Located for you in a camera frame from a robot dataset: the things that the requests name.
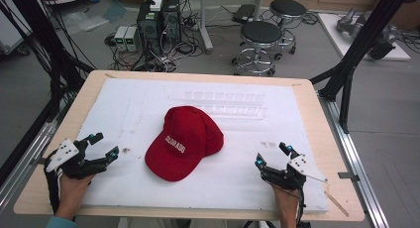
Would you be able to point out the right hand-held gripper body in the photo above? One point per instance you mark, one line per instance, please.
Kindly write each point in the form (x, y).
(295, 173)

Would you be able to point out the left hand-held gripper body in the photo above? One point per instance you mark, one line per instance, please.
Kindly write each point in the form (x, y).
(74, 165)

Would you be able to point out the red baseball cap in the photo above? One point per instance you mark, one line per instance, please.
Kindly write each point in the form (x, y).
(185, 145)

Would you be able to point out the person's left hand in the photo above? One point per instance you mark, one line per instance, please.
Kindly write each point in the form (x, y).
(73, 195)

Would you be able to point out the person's right hand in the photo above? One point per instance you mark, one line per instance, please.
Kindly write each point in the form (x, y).
(286, 203)

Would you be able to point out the white foam board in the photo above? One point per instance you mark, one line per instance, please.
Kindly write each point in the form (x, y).
(231, 175)

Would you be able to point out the thin wooden stick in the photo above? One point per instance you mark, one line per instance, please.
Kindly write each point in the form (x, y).
(337, 204)

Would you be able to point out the white power supply unit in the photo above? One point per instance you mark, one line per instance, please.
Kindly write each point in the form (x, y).
(132, 39)
(120, 38)

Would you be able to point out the black round stool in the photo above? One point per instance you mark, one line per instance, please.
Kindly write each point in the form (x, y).
(288, 8)
(261, 33)

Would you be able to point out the clear plastic sheet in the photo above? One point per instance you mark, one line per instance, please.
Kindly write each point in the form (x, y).
(92, 18)

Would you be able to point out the black computer tower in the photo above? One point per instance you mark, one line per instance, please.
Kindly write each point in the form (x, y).
(149, 26)
(171, 21)

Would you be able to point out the white floor platform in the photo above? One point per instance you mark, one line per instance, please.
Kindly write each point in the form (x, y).
(333, 33)

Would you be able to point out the black flat box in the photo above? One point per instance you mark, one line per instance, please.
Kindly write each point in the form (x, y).
(243, 13)

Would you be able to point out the grey stand leg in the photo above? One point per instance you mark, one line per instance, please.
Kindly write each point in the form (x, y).
(204, 26)

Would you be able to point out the white adapter box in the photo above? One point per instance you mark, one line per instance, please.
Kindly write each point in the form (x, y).
(156, 4)

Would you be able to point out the aluminium rail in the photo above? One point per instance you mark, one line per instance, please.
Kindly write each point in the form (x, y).
(356, 168)
(23, 168)

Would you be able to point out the small metal bracket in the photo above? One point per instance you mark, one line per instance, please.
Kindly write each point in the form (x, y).
(348, 176)

